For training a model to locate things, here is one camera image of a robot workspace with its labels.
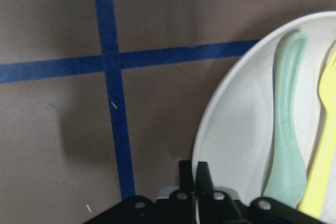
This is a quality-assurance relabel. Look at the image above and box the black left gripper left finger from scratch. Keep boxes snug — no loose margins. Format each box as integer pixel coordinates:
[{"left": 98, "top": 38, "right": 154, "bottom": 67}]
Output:
[{"left": 178, "top": 160, "right": 194, "bottom": 192}]

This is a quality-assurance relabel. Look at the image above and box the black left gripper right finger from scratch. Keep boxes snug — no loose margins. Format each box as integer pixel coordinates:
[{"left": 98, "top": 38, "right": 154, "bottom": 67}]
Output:
[{"left": 195, "top": 162, "right": 214, "bottom": 195}]

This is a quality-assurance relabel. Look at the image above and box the white round plate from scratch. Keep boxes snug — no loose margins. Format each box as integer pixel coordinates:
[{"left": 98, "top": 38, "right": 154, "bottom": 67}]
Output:
[{"left": 192, "top": 11, "right": 335, "bottom": 204}]

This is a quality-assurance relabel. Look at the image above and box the yellow plastic fork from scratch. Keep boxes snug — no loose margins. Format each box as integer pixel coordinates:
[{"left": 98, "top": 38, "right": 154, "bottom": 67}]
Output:
[{"left": 298, "top": 44, "right": 335, "bottom": 218}]

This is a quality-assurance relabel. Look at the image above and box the teal green plastic spoon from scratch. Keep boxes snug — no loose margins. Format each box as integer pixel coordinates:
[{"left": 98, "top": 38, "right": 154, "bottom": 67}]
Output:
[{"left": 263, "top": 30, "right": 308, "bottom": 208}]

